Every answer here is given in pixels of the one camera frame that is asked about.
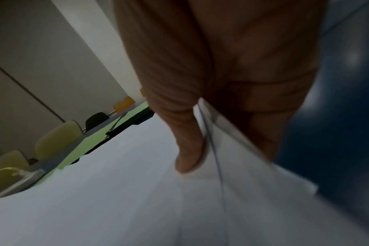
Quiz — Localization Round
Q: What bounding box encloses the person's right hand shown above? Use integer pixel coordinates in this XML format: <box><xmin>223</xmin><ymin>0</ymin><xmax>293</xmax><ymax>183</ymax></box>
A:
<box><xmin>112</xmin><ymin>0</ymin><xmax>328</xmax><ymax>174</ymax></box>

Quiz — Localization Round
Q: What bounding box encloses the white paper sheet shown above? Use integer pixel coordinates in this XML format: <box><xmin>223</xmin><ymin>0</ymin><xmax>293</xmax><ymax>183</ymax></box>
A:
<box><xmin>184</xmin><ymin>97</ymin><xmax>320</xmax><ymax>201</ymax></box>

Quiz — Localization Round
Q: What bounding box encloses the black chair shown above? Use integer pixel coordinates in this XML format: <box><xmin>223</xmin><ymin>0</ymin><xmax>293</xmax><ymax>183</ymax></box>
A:
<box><xmin>85</xmin><ymin>112</ymin><xmax>109</xmax><ymax>132</ymax></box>

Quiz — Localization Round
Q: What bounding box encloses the green table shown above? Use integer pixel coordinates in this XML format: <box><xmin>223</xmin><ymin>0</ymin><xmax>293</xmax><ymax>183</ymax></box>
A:
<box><xmin>35</xmin><ymin>101</ymin><xmax>155</xmax><ymax>186</ymax></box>

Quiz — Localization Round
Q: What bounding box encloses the pale yellow chair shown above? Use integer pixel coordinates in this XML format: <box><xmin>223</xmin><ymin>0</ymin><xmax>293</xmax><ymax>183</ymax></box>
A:
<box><xmin>35</xmin><ymin>120</ymin><xmax>84</xmax><ymax>162</ymax></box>
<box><xmin>0</xmin><ymin>150</ymin><xmax>30</xmax><ymax>194</ymax></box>

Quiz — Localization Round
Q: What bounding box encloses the white power strip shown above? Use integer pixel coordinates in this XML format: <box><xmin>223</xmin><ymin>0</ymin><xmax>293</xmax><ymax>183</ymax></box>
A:
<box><xmin>0</xmin><ymin>167</ymin><xmax>47</xmax><ymax>200</ymax></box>

